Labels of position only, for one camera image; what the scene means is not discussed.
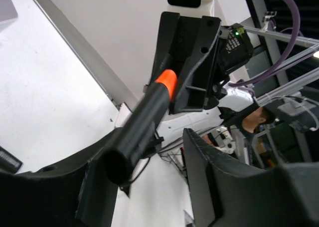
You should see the blue tip black highlighter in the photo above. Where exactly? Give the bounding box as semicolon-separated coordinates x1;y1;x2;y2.
0;147;23;174

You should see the orange highlighter cap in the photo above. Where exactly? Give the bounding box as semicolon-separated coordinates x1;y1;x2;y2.
155;69;177;101

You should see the person in background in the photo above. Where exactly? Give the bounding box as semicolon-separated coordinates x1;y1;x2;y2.
236;107;276;164

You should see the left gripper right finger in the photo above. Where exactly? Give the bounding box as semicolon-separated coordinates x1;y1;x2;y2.
183;129;319;227

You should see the aluminium rail right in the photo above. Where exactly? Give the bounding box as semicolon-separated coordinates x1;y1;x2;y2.
33;0;138;110

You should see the white compartment pen holder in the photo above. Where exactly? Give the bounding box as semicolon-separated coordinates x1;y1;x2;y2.
0;0;18;24

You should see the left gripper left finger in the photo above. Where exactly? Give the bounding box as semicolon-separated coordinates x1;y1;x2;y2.
0;129;118;227

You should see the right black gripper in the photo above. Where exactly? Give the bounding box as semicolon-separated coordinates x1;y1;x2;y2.
151;11;253;114

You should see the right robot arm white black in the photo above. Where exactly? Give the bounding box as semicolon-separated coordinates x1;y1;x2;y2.
116;11;255;144

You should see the orange tip black highlighter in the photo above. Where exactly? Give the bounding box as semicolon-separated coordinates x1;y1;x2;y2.
103;83;170;185

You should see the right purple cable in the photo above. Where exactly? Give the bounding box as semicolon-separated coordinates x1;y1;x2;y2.
229;0;305;88

